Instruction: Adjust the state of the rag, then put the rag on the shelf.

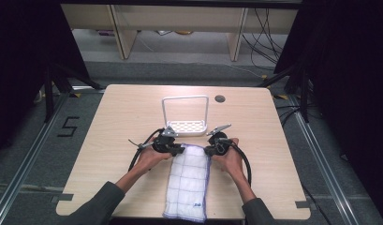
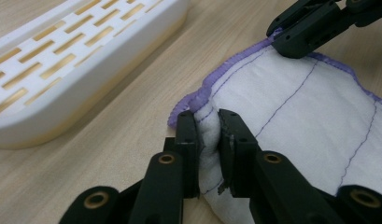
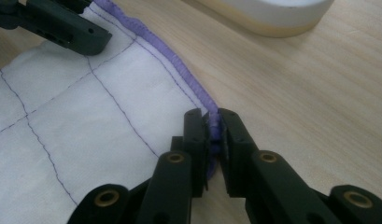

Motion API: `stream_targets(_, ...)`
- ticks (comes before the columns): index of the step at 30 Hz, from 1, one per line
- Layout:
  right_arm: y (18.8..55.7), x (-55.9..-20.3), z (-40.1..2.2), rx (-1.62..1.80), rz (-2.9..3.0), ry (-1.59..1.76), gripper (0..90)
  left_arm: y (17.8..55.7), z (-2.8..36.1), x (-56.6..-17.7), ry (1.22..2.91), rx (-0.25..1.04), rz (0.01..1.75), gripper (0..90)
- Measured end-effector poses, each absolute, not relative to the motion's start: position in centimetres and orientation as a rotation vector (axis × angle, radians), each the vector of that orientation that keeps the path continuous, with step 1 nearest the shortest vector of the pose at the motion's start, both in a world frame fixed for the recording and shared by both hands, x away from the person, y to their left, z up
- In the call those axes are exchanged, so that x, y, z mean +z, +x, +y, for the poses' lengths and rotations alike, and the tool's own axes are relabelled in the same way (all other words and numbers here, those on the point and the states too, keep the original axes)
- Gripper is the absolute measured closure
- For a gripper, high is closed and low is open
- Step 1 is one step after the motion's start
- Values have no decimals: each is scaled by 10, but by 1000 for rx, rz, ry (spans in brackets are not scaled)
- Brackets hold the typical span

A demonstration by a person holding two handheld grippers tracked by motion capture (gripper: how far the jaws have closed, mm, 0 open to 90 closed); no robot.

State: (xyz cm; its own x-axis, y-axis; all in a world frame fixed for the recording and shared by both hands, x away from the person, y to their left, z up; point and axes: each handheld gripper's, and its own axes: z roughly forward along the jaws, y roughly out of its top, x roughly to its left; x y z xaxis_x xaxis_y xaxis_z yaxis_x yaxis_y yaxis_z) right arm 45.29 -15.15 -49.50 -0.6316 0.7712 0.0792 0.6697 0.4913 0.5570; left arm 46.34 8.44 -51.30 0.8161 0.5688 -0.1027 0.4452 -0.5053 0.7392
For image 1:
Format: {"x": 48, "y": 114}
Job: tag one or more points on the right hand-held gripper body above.
{"x": 218, "y": 140}

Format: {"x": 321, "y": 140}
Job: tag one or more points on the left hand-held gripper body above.
{"x": 162, "y": 142}

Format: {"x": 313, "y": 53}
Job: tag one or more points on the white dishcloth with purple edge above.
{"x": 187, "y": 184}

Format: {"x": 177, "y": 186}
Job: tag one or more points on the person's right hand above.
{"x": 231, "y": 162}

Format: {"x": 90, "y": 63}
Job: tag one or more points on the person's left hand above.
{"x": 148, "y": 162}

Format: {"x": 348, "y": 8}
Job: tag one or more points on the white towel rack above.
{"x": 187, "y": 126}

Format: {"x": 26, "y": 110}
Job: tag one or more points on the dark round table grommet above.
{"x": 220, "y": 98}

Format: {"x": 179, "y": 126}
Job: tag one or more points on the yellow black floor tape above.
{"x": 76, "y": 94}
{"x": 281, "y": 97}

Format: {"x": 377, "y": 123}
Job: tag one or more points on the black metal stand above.
{"x": 49, "y": 93}
{"x": 304, "y": 93}

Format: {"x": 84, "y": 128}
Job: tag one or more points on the grey tape strip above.
{"x": 62, "y": 198}
{"x": 303, "y": 204}

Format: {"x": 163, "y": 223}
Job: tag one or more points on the orange object under desk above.
{"x": 183, "y": 32}

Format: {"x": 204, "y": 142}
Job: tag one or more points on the black curtain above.
{"x": 351, "y": 78}
{"x": 20, "y": 62}

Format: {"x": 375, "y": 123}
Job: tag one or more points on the aluminium floor rail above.
{"x": 323, "y": 162}
{"x": 26, "y": 162}

